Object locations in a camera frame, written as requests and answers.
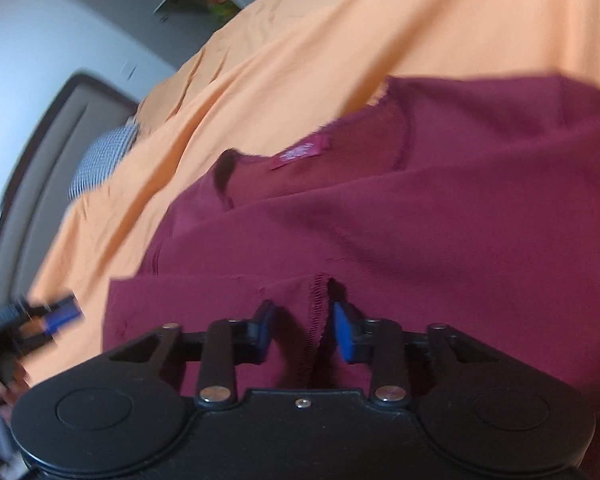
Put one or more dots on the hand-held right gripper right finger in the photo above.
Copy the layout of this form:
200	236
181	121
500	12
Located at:
344	332

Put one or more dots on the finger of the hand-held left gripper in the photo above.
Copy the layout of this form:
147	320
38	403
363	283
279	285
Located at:
62	314

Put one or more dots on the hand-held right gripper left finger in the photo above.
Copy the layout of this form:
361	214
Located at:
264	331

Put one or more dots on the maroon shirt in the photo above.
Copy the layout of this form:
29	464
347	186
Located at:
380	210

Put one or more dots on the dark framed headboard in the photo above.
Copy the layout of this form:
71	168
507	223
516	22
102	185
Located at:
35	160

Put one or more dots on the orange bed sheet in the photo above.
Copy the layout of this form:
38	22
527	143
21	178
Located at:
330	35

